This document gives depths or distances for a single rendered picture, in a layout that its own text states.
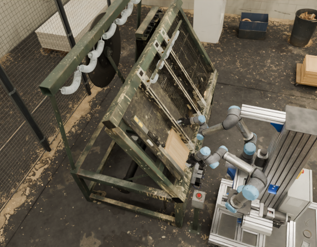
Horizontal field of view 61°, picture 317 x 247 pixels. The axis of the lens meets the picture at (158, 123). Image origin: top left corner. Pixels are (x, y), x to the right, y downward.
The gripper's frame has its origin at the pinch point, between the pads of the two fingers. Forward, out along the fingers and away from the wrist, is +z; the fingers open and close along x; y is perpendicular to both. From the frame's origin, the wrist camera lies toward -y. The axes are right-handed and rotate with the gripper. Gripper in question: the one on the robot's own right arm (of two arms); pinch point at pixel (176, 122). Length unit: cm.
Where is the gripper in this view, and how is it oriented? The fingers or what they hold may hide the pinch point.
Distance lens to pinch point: 305.9
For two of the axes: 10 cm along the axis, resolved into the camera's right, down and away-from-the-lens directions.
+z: -7.9, 1.5, 6.0
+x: 5.3, 6.6, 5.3
